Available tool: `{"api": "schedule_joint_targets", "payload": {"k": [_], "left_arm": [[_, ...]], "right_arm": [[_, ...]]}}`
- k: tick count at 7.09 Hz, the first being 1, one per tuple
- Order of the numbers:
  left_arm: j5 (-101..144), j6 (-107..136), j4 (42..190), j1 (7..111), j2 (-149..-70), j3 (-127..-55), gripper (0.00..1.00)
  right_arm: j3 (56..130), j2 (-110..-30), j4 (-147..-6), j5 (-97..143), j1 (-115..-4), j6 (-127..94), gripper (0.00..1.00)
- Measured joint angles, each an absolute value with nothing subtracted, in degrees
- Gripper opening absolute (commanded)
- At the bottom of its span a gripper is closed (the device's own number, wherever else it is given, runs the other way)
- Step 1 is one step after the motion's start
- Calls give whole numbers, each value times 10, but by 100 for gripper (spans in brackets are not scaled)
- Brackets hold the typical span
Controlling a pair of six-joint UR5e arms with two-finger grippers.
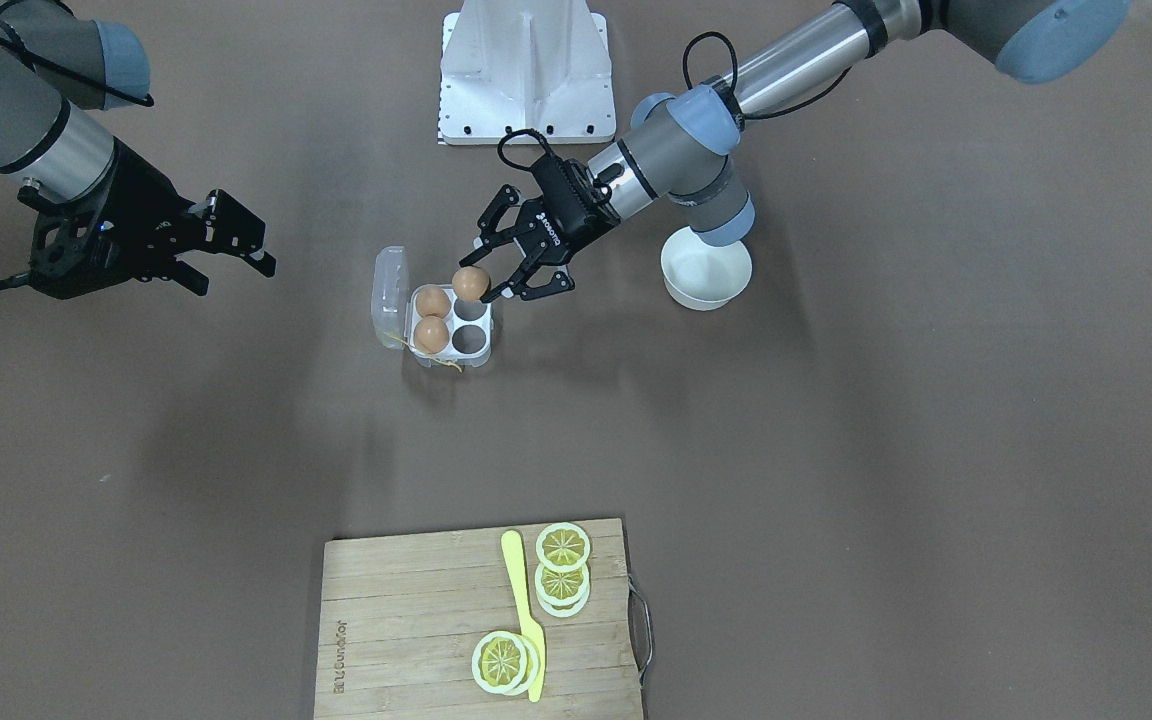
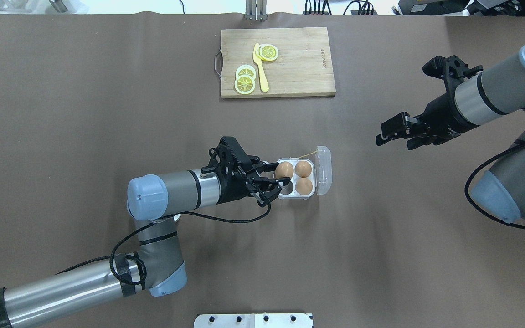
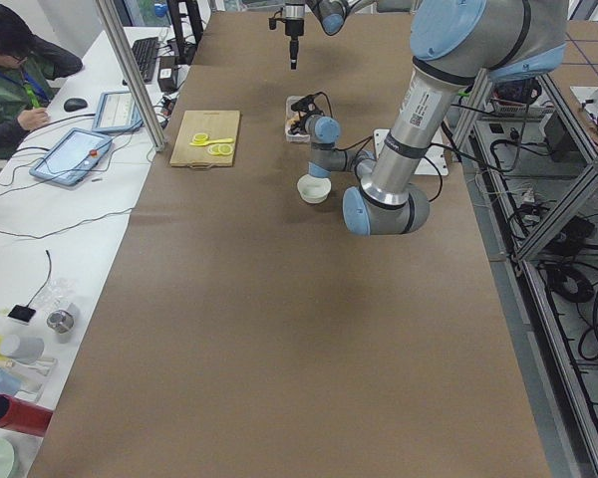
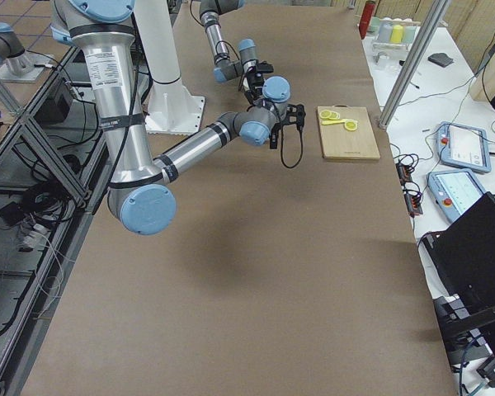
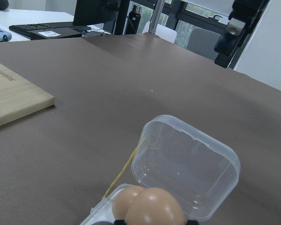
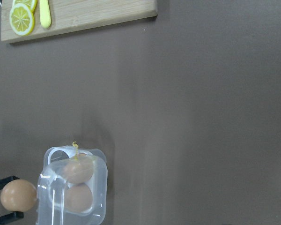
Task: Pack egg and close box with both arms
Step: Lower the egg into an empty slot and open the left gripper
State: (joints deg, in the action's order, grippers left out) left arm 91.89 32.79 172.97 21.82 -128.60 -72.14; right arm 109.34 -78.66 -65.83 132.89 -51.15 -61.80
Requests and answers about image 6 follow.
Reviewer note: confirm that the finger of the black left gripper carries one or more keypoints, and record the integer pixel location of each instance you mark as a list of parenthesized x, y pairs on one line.
[(2, 182), (11, 217)]

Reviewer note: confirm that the brown egg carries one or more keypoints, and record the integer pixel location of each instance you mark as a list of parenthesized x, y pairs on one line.
[(79, 169), (18, 195), (78, 198)]

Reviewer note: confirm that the clear plastic egg box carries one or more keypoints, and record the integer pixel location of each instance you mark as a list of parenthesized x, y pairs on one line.
[(52, 185)]

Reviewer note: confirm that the lemon slice front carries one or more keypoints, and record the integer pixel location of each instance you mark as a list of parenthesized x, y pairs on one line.
[(21, 19)]

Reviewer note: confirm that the lemon slice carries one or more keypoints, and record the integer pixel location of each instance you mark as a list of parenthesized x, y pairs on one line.
[(31, 4), (21, 19)]

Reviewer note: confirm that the yellow plastic knife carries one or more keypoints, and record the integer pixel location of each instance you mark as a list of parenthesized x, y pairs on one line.
[(44, 13)]

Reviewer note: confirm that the wooden cutting board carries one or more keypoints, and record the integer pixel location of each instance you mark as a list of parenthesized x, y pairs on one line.
[(75, 15)]

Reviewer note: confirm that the lemon slice behind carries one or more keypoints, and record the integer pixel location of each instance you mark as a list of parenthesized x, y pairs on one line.
[(31, 4)]

